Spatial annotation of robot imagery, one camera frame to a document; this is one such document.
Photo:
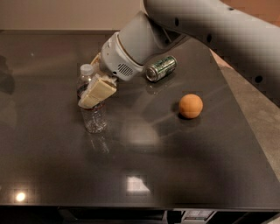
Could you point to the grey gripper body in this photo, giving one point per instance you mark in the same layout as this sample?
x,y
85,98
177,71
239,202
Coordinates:
x,y
115,60

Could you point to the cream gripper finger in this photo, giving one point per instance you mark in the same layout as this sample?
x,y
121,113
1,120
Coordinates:
x,y
96,59
97,90

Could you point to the clear plastic water bottle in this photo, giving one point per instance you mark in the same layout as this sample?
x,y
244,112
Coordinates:
x,y
94,118

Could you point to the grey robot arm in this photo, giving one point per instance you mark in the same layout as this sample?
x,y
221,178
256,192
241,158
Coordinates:
x,y
248,44

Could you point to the green aluminium soda can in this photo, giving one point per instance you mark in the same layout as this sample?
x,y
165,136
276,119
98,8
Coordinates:
x,y
161,68

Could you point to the orange ball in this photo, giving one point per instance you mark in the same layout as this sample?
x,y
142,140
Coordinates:
x,y
190,106

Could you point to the grey device under table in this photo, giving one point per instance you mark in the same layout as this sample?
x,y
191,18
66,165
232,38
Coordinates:
x,y
197,215

